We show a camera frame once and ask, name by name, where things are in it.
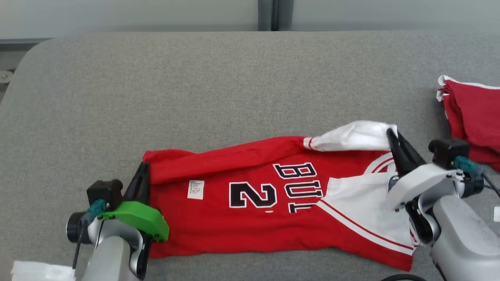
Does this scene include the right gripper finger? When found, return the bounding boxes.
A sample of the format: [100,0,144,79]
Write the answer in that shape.
[397,132,428,171]
[386,128,411,178]

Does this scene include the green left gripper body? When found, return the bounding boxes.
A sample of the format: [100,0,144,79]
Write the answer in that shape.
[97,200,170,242]

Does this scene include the white fabric piece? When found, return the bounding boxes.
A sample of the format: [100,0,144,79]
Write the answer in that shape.
[11,261,77,281]

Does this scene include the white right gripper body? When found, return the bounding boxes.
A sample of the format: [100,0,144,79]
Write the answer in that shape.
[386,163,465,212]

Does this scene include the black camera cable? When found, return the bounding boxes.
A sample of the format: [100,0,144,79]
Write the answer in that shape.
[72,221,87,270]
[482,174,500,196]

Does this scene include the red basketball jersey white sleeves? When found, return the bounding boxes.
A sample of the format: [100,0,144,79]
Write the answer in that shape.
[143,120,420,272]

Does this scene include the red shorts white stripe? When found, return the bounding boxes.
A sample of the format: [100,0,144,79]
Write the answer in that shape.
[436,75,500,172]

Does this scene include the black left camera cable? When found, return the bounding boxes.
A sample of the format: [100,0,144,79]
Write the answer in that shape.
[72,221,87,270]

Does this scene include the black right camera cable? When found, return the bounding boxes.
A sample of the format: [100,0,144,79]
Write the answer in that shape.
[482,174,500,196]

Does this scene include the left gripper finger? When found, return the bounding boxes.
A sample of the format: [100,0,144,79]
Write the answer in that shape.
[123,161,151,206]

